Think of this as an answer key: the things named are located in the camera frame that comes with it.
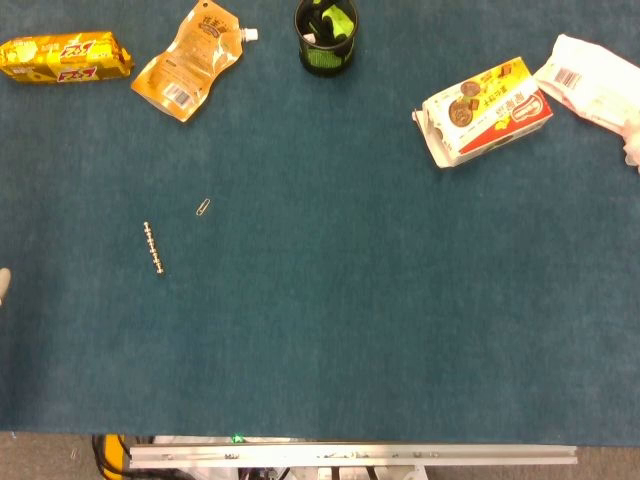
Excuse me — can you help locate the pink bath pouf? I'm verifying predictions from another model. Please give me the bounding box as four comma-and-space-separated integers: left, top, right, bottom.
621, 130, 640, 174

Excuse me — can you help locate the orange spout pouch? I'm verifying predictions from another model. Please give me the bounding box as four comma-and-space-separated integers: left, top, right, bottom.
130, 0, 260, 124

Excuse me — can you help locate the opened cookie box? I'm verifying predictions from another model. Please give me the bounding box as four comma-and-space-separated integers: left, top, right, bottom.
411, 55, 555, 170

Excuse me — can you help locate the aluminium frame rail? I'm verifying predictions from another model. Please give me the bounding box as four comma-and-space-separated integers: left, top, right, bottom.
128, 441, 580, 470

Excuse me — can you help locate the white plastic package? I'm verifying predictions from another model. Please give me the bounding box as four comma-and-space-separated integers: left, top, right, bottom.
532, 33, 640, 145

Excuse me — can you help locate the yellow snack package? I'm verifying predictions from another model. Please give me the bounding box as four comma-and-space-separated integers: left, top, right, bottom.
0, 31, 136, 85

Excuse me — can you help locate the teal felt table cloth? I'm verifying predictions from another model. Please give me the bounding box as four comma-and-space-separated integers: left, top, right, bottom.
0, 0, 640, 447

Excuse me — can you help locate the yellow and black cable bundle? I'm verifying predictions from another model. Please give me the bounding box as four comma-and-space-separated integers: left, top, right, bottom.
91, 433, 127, 480

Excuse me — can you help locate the silver beaded metal chain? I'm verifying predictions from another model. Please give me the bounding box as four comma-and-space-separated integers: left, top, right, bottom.
142, 221, 167, 280

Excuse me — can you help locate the black mesh pen holder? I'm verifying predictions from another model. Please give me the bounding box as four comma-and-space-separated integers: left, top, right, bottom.
293, 0, 360, 78

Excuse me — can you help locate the green and black item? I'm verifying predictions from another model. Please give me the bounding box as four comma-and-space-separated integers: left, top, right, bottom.
304, 0, 354, 45

